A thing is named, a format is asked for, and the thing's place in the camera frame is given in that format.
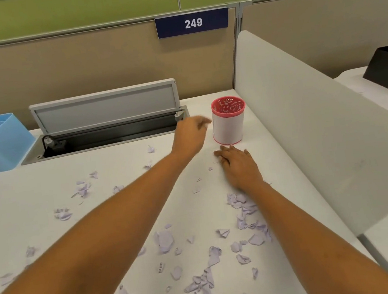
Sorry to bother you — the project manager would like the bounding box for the person's right hand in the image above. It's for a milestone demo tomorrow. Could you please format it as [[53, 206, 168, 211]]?
[[213, 140, 266, 197]]

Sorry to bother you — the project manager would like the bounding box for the person's left hand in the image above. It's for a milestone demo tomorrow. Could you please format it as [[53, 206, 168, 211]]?
[[168, 113, 217, 161]]

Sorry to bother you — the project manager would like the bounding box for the pink and white cup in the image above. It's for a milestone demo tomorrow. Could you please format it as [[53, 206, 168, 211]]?
[[208, 94, 252, 148]]

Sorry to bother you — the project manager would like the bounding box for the heap of paper scraps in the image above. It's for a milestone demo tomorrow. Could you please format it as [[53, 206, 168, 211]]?
[[0, 130, 290, 294]]

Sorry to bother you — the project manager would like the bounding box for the blue desk organizer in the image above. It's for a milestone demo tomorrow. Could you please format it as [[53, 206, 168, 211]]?
[[0, 110, 40, 174]]

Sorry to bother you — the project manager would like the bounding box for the person's left forearm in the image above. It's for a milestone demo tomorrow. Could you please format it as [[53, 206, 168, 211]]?
[[0, 148, 216, 294]]

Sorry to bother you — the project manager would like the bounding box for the person's right forearm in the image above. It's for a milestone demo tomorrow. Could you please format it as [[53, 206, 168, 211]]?
[[248, 167, 388, 294]]

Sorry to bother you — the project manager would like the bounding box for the black desk organizer box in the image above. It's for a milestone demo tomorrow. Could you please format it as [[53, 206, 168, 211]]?
[[359, 45, 388, 97]]

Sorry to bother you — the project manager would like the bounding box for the white side divider panel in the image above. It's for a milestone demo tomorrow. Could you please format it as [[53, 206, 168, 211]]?
[[227, 12, 388, 250]]

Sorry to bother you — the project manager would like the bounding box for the blue number sign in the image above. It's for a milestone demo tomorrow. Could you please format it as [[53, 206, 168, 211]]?
[[154, 6, 232, 40]]

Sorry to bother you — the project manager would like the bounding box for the beige partition panel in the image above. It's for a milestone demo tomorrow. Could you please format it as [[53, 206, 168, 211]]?
[[238, 0, 388, 90], [0, 7, 248, 134]]

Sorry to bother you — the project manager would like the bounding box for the grey cable tray lid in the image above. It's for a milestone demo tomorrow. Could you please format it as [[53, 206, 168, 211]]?
[[13, 77, 194, 166]]

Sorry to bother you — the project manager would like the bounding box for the grey partition post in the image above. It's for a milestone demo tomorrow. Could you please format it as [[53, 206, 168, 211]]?
[[222, 0, 263, 90]]

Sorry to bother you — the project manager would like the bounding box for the black cable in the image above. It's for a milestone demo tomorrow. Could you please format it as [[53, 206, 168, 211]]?
[[41, 132, 69, 158]]

